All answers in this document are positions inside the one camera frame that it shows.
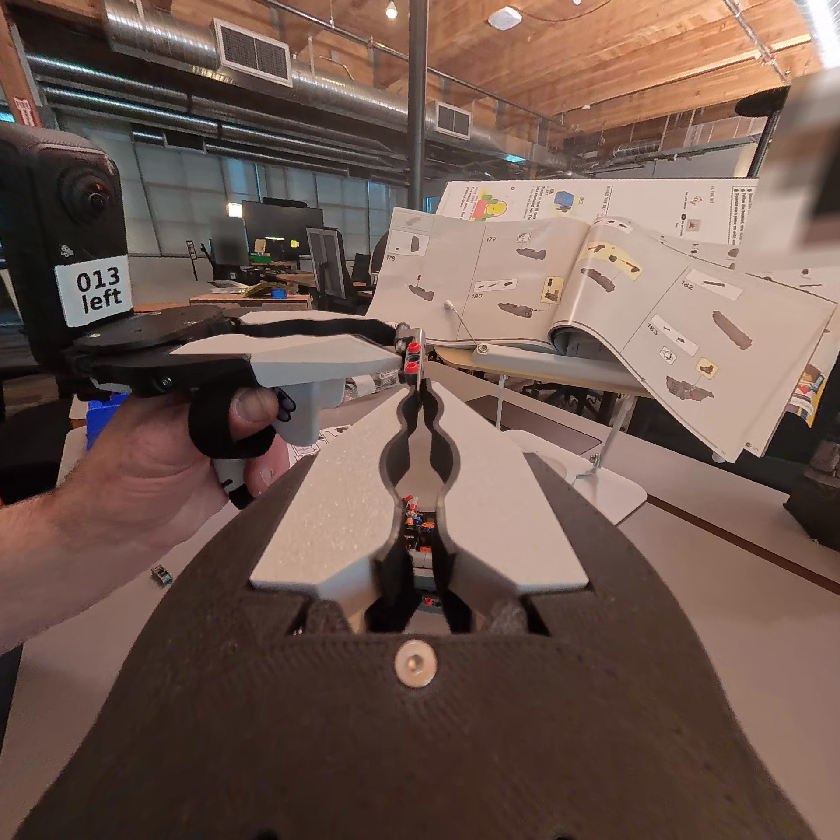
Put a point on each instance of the lego car model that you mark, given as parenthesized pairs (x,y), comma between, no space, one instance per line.
(420,531)

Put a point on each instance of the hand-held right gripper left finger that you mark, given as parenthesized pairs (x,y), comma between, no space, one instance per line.
(328,518)

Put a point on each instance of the person's left forearm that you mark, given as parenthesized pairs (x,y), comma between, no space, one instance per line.
(39,571)

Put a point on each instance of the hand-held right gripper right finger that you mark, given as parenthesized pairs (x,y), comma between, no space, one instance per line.
(512,518)

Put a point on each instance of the lego instruction booklet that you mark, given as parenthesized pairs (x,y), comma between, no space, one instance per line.
(525,275)

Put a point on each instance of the blue plastic storage bin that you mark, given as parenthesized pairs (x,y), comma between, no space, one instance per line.
(105,420)

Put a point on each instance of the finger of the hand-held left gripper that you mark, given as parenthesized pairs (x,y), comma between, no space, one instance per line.
(315,325)
(315,358)

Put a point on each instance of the black computer monitor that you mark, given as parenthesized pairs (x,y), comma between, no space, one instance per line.
(282,226)

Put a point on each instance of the lego sticker sheet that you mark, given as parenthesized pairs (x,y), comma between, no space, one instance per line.
(334,433)

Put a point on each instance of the white book stand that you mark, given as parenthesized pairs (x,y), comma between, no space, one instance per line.
(610,492)

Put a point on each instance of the dark grey lego wedge panel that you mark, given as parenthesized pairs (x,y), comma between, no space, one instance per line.
(401,334)

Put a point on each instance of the scattered small lego pieces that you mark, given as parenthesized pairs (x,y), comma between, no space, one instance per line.
(161,574)

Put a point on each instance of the silver ventilation duct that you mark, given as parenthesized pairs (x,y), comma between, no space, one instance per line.
(164,39)

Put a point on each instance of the grey steel column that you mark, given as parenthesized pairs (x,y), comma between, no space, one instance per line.
(417,98)

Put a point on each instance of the person's left hand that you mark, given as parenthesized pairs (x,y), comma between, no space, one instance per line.
(144,472)

